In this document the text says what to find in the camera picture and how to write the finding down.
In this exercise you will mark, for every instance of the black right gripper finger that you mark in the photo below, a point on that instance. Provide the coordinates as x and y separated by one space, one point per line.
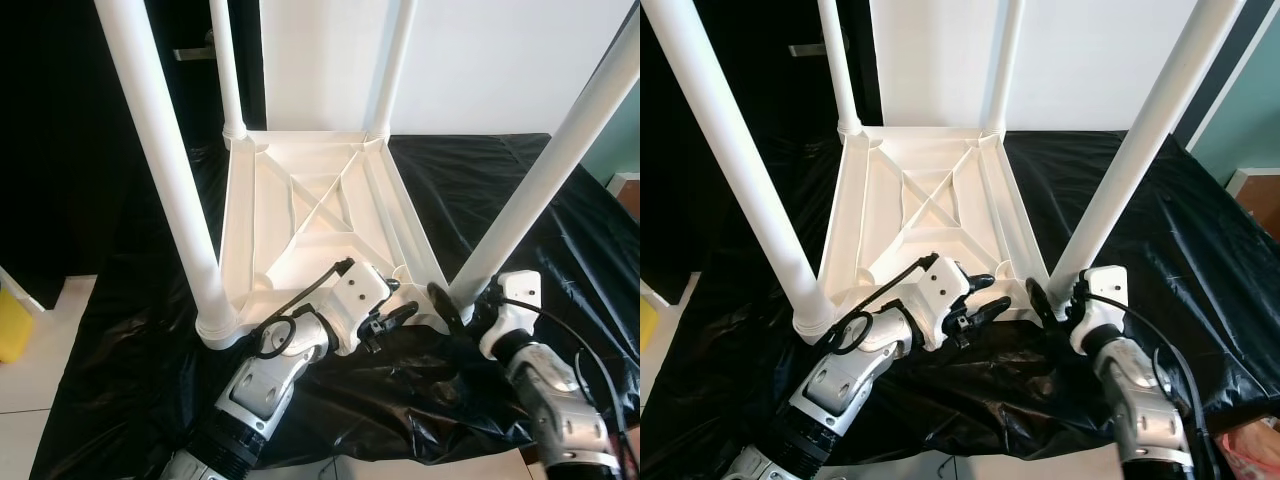
447 308
1045 303

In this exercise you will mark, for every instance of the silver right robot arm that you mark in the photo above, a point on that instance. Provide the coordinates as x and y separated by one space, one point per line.
1145 400
560 400

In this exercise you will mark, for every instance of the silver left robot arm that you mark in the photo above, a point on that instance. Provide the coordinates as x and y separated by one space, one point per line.
850 375
270 380

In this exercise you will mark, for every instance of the black plastic table cover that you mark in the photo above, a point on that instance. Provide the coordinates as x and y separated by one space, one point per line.
1000 400
400 400

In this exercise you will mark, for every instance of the brown white-edged furniture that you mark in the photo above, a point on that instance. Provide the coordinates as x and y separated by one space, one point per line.
1260 195
628 195

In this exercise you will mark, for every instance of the brown wooden table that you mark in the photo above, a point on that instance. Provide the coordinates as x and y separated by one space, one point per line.
1240 418

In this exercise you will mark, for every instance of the pink mesh bag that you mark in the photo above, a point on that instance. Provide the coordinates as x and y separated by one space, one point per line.
1255 450

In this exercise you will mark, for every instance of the black door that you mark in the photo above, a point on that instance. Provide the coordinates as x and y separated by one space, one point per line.
50 130
680 130

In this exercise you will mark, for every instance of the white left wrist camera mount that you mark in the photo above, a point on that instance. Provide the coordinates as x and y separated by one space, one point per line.
938 295
358 300

